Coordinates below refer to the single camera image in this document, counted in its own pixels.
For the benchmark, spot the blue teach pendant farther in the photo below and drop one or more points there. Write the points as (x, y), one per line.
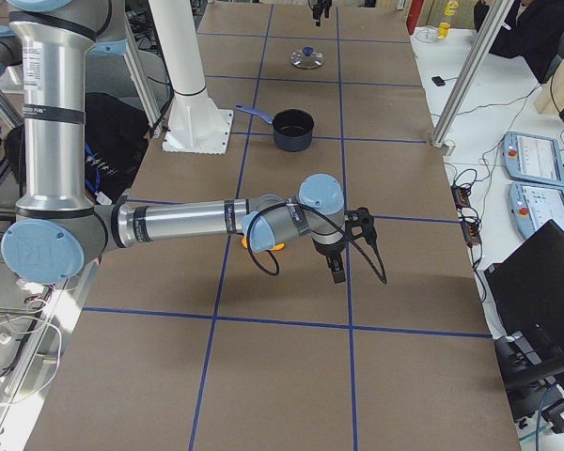
(533, 158)

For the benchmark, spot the black power strip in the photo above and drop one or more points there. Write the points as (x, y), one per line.
(469, 219)

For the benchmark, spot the aluminium frame post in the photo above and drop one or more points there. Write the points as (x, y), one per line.
(482, 45)

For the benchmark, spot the blue teach pendant nearer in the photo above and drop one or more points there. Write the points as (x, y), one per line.
(534, 204)

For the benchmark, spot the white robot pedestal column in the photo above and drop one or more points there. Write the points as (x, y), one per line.
(195, 123)

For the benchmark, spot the yellow mug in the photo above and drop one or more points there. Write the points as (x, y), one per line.
(442, 30)

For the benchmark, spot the yellow corn cob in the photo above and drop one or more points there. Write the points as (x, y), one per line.
(260, 247)

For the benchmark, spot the small black square pad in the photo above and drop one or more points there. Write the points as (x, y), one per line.
(438, 81)

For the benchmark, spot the black laptop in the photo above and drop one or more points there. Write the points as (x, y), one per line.
(528, 286)

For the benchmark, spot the dark blue saucepan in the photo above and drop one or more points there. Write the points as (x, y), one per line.
(293, 128)

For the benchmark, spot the glass lid with blue knob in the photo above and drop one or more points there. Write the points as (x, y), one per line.
(307, 58)

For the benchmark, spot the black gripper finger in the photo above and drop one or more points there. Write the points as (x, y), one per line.
(317, 16)
(336, 267)

